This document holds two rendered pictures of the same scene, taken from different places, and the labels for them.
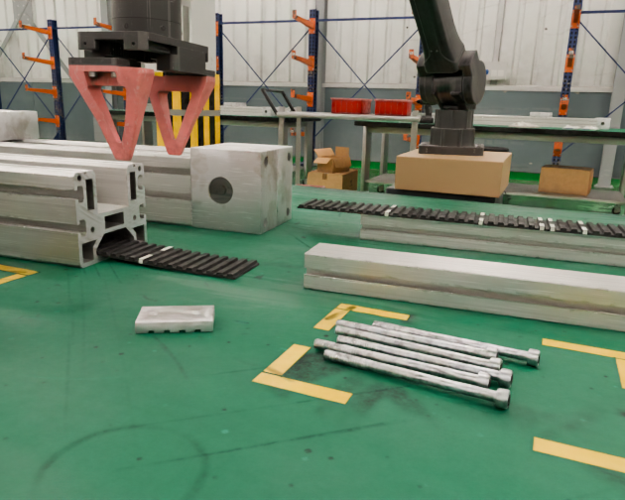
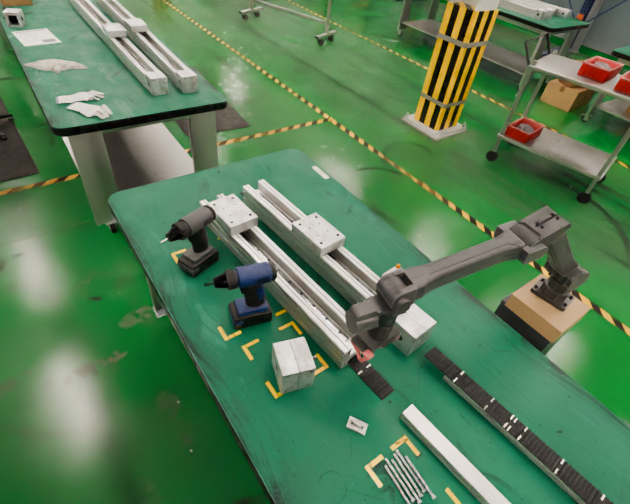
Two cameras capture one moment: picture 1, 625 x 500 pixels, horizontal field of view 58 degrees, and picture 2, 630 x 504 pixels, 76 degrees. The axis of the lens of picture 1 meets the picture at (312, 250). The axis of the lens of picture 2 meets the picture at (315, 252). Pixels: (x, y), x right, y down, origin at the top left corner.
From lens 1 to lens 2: 89 cm
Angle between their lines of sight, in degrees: 36
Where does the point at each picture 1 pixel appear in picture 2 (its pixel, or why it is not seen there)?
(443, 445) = not seen: outside the picture
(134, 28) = (373, 337)
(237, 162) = (406, 334)
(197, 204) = not seen: hidden behind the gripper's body
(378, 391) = (389, 487)
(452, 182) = (533, 322)
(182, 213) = not seen: hidden behind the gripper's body
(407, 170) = (514, 302)
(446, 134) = (549, 292)
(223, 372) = (359, 459)
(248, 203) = (406, 346)
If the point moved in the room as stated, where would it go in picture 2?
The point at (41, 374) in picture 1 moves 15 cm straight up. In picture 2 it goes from (323, 439) to (331, 412)
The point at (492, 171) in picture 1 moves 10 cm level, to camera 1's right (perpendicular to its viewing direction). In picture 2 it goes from (555, 332) to (588, 348)
